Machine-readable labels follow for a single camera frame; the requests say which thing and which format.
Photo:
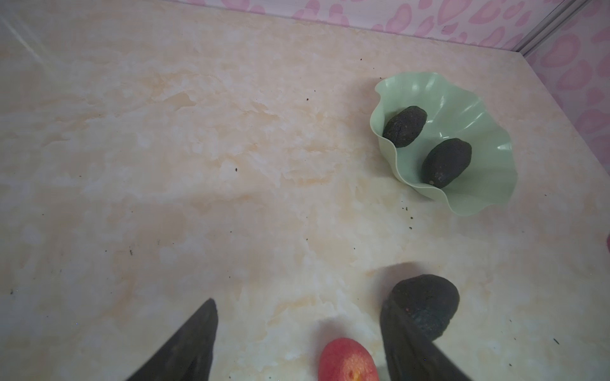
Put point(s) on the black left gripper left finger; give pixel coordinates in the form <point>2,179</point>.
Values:
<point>188,353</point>

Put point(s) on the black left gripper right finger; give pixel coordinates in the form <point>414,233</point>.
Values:
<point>409,354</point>

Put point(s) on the red apple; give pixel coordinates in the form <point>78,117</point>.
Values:
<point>344,359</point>

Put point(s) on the dark avocado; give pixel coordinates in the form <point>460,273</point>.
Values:
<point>406,126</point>
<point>430,301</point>
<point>445,162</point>

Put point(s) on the green wavy fruit bowl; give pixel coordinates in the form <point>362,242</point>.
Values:
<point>441,141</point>

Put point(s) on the aluminium corner post right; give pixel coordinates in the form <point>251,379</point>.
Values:
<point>562,14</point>

